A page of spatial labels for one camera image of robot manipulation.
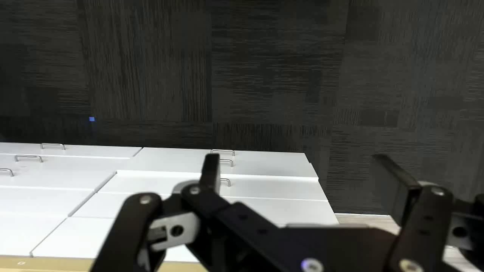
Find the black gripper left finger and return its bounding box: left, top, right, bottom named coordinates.
left=89, top=153, right=244, bottom=272

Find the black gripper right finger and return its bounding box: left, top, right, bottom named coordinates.
left=372, top=153, right=484, bottom=272

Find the white counter cabinet with drawers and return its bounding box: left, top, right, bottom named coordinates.
left=0, top=143, right=405, bottom=265

